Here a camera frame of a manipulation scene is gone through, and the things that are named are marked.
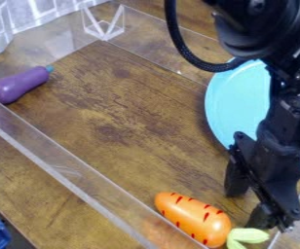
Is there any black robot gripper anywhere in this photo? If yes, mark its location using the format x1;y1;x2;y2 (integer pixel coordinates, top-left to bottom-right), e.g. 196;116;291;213
223;120;300;232

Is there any orange toy carrot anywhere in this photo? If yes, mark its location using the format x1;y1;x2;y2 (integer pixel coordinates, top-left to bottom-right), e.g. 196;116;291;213
153;192;270;249

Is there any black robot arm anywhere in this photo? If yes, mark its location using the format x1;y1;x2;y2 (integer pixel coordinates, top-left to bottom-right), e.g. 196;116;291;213
203;0;300;231

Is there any blue plastic plate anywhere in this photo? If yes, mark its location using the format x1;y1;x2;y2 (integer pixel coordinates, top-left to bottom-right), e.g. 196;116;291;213
204;60;270;148

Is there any purple toy eggplant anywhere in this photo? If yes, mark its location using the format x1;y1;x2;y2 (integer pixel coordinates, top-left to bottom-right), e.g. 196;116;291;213
0;65;53;104

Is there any white checkered curtain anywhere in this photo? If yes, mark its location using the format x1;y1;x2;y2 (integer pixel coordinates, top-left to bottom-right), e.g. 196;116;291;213
0;0;109;53

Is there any black braided cable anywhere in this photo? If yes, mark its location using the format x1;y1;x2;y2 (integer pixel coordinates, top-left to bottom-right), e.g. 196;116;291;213
163;0;251;73

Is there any clear acrylic tray wall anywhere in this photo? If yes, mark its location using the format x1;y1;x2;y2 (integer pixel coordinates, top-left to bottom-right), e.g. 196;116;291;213
0;2;300;249

